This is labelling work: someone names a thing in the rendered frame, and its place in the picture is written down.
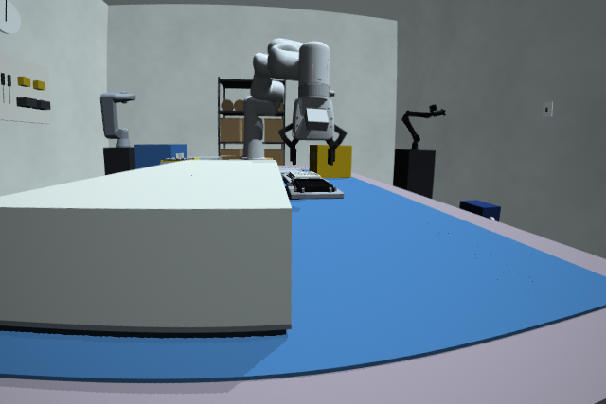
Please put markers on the yellow open-top bin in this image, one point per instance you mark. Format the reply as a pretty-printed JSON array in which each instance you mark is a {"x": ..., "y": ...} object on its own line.
[{"x": 341, "y": 168}]

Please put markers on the blue open-top bin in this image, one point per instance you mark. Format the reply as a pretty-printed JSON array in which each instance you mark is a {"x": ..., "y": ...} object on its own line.
[{"x": 151, "y": 155}]

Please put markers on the blue bench mat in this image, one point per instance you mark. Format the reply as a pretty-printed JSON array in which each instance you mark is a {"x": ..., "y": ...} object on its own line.
[{"x": 376, "y": 278}]

